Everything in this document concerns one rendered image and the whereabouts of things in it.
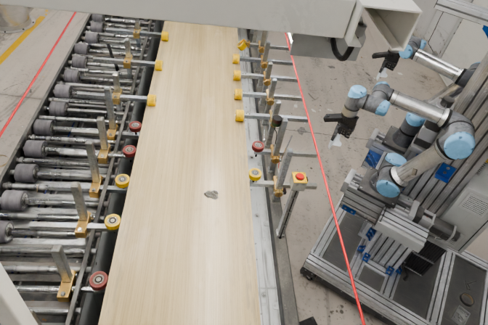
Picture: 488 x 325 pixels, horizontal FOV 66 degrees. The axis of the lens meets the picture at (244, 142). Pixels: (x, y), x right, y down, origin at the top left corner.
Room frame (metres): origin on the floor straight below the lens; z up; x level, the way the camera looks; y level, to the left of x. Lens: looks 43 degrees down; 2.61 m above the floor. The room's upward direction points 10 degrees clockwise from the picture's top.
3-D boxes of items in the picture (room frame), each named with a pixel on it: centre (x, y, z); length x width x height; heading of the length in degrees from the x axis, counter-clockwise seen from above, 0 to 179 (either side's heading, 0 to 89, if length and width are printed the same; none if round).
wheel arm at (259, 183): (1.62, -0.30, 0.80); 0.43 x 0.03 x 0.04; 100
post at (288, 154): (1.58, -0.26, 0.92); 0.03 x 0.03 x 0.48; 10
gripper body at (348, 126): (1.52, -0.49, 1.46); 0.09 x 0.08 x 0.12; 65
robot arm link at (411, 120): (2.00, -1.05, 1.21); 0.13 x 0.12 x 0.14; 148
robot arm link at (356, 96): (1.52, -0.48, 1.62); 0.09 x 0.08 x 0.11; 72
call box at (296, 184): (1.32, -0.31, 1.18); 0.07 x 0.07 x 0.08; 10
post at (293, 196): (1.32, -0.31, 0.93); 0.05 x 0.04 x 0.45; 10
